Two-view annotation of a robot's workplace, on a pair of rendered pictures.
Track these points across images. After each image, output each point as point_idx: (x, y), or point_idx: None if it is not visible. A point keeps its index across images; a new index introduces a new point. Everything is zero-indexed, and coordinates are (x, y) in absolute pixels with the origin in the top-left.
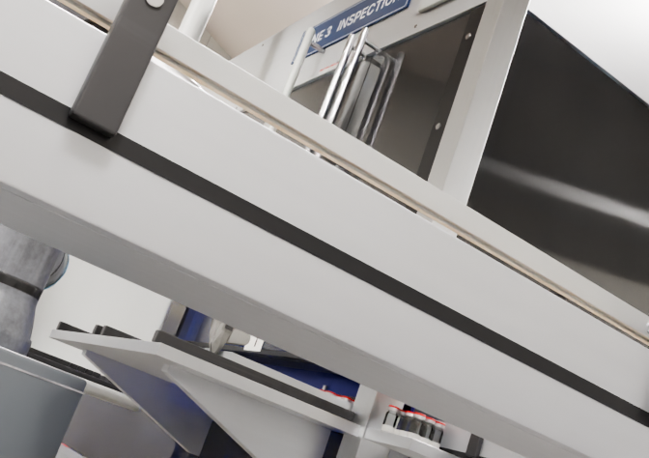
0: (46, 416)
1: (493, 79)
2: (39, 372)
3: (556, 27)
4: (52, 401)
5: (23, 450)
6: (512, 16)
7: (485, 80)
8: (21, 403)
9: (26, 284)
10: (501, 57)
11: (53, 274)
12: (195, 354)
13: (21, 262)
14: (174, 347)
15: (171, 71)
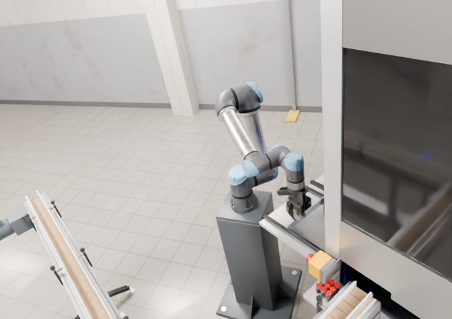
0: (251, 231)
1: (331, 113)
2: (241, 222)
3: (374, 48)
4: (250, 227)
5: (249, 237)
6: (331, 61)
7: (327, 115)
8: (241, 228)
9: (237, 197)
10: (333, 95)
11: (259, 184)
12: (274, 225)
13: (233, 192)
14: (268, 221)
15: (231, 135)
